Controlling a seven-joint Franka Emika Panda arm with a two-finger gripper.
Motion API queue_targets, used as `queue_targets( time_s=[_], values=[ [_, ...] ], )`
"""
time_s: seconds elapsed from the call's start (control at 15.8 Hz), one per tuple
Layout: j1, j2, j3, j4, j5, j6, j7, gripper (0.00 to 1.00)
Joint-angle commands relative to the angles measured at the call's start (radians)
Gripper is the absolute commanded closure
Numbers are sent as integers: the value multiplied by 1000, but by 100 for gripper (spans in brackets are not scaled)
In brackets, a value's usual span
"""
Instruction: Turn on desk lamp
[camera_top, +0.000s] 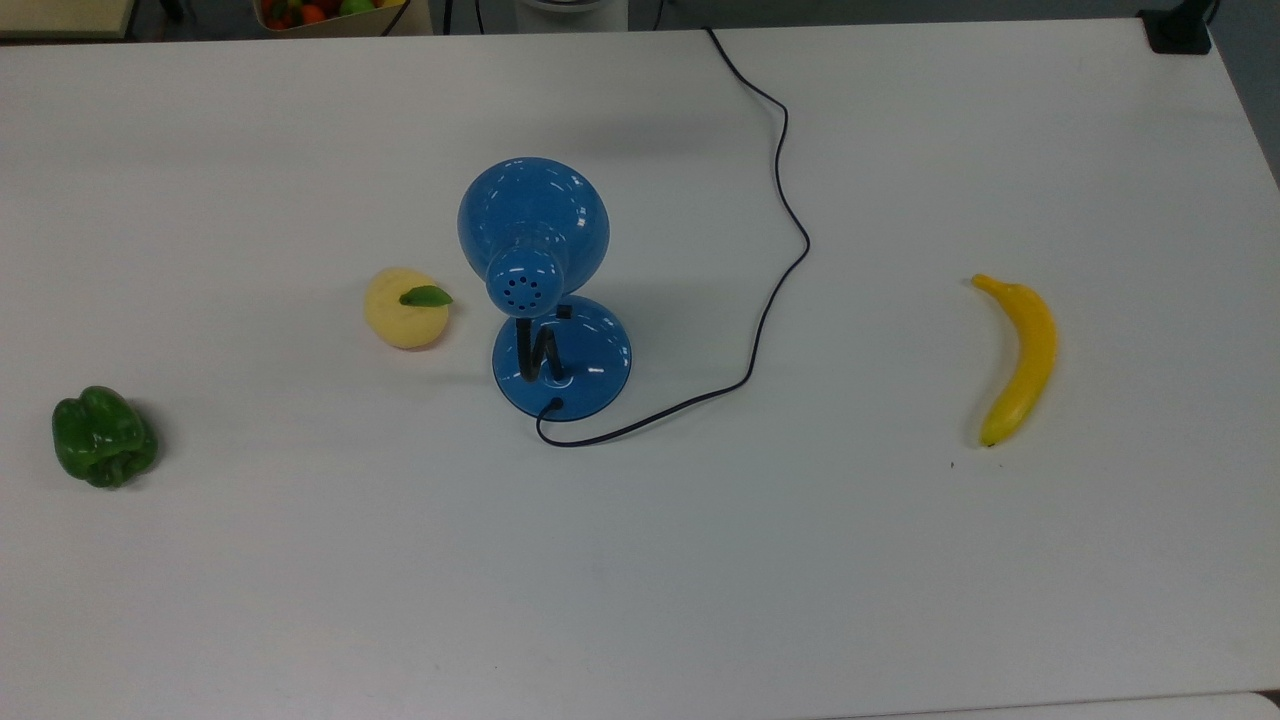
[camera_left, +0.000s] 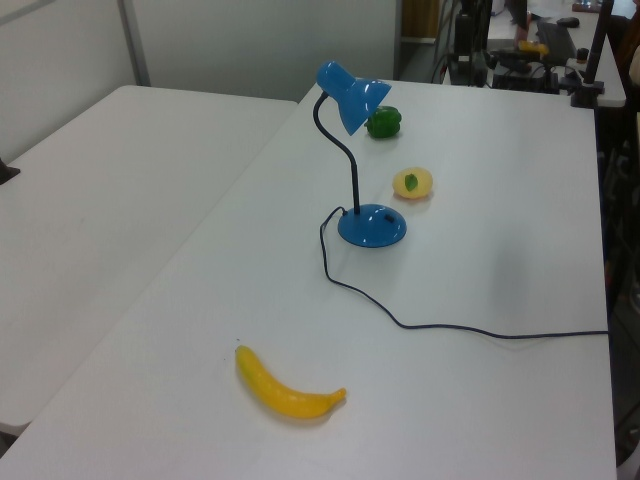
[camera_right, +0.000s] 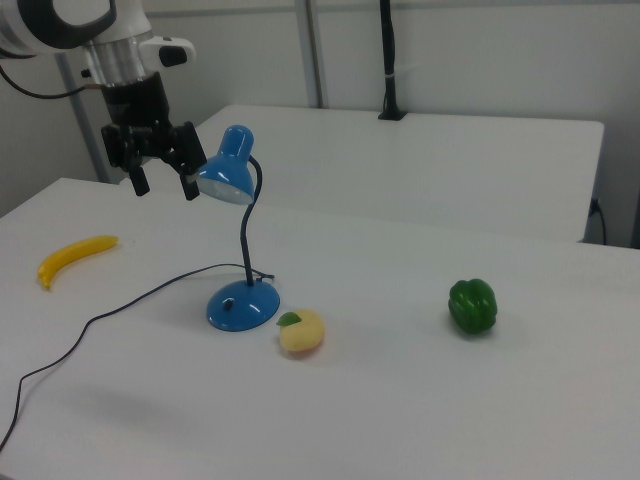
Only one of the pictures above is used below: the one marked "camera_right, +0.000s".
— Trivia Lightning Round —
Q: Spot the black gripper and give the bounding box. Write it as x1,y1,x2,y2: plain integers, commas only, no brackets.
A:
100,71,209,203

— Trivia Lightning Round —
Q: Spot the blue desk lamp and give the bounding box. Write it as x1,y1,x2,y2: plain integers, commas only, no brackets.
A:
194,124,282,332

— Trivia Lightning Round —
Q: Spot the yellow toy banana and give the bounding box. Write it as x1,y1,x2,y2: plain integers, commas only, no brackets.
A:
37,234,121,292

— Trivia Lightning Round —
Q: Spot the yellow toy peach with leaf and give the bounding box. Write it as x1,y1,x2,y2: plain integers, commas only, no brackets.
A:
276,308,326,357

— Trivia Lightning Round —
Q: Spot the green toy bell pepper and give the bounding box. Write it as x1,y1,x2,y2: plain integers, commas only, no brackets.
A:
447,278,500,336

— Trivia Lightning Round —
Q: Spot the dark lamp power cable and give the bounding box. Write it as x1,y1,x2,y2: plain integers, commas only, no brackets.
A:
0,264,276,454

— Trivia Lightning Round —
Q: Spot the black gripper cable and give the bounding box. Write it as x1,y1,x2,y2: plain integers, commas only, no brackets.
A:
0,64,109,100

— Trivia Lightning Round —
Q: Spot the grey metal frame post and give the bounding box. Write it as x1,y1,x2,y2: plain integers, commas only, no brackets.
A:
294,0,331,109

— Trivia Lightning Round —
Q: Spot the black camera pole with clamp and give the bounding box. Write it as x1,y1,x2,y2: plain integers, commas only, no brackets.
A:
377,0,407,121

